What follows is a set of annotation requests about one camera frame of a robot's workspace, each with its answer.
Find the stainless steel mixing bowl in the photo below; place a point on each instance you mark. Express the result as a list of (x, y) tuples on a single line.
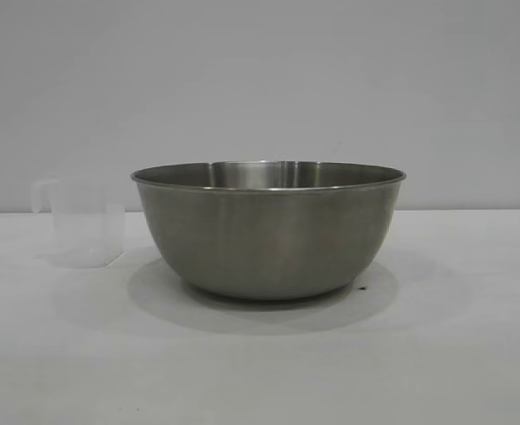
[(268, 239)]

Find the clear plastic measuring cup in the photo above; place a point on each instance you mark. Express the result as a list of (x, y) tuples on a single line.
[(87, 230)]

